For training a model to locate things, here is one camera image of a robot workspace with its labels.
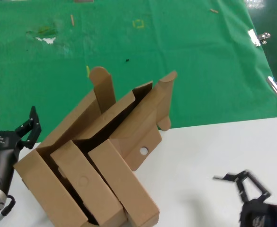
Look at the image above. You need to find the folded brown paper box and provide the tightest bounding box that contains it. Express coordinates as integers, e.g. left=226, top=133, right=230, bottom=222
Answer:
left=50, top=139, right=127, bottom=226

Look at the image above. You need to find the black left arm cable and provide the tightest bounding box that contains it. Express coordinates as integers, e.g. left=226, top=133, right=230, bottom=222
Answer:
left=0, top=194, right=16, bottom=226

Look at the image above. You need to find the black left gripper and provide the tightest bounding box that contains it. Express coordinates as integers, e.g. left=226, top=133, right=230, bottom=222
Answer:
left=0, top=105, right=42, bottom=190

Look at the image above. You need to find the brown paper box with hole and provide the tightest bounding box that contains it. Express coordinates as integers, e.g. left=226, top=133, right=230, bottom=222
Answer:
left=88, top=70, right=178, bottom=227

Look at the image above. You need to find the clear bubble wrap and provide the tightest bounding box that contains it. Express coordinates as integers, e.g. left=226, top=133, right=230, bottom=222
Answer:
left=244, top=0, right=265, bottom=9

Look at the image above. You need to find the large open cardboard box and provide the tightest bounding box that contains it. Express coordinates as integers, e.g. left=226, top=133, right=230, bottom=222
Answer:
left=13, top=66, right=153, bottom=227

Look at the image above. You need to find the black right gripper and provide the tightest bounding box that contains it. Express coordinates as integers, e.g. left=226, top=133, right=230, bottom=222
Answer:
left=213, top=169, right=277, bottom=227

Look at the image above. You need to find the green cloth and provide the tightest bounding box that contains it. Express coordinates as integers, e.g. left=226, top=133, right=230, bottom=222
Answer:
left=0, top=0, right=277, bottom=143

